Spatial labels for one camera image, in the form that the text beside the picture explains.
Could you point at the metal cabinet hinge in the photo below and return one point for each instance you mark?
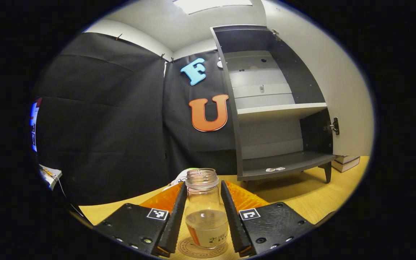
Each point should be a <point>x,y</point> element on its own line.
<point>276,34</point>
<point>332,126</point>

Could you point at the white picture cover book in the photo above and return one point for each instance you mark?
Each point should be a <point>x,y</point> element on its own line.
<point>347,159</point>

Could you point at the light grey cabinet shelf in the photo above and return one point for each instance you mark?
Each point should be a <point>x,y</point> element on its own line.
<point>280,110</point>

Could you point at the computer monitor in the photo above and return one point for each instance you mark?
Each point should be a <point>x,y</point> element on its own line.
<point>34,122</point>

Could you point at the small yellow object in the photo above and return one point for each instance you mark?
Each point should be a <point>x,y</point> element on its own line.
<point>48,172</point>

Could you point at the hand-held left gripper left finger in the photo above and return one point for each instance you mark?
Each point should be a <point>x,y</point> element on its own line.
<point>177,224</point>

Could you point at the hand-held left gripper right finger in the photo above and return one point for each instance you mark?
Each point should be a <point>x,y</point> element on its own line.
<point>231,224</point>

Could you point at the white side desk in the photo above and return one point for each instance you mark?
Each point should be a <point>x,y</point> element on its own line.
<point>55,177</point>

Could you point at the black backdrop cloth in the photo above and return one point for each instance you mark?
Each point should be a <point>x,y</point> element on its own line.
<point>103,126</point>

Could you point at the clear glass bottle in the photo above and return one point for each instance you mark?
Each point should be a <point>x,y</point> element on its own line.
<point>206,202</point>

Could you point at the thick grey book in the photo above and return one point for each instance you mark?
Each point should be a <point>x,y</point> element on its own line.
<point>347,167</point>

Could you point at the light grey cabinet door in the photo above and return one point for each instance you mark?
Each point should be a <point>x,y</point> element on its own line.
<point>345,90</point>

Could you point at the dark grey cabinet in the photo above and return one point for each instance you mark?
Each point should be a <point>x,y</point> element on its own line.
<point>284,162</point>

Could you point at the long ceiling light panel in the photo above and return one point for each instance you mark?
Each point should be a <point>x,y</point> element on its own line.
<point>211,5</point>

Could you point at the round cork coaster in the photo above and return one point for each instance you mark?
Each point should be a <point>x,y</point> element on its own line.
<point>184,248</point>

